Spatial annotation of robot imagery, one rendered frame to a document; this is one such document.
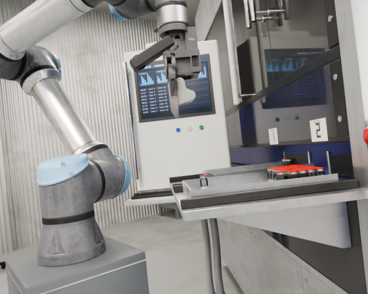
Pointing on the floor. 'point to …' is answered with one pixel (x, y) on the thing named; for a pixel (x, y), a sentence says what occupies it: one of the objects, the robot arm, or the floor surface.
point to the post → (363, 116)
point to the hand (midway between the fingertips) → (173, 113)
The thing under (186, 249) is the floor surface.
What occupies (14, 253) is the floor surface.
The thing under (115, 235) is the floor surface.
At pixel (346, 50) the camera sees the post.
